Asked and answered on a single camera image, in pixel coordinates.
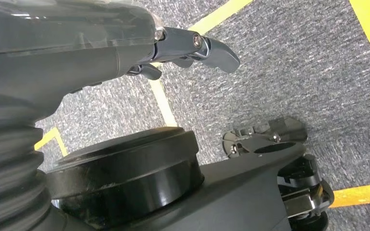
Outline black round joint housing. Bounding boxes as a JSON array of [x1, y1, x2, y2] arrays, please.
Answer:
[[46, 127, 205, 230]]

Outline black castor wheel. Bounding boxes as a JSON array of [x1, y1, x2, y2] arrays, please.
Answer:
[[277, 154, 335, 231]]

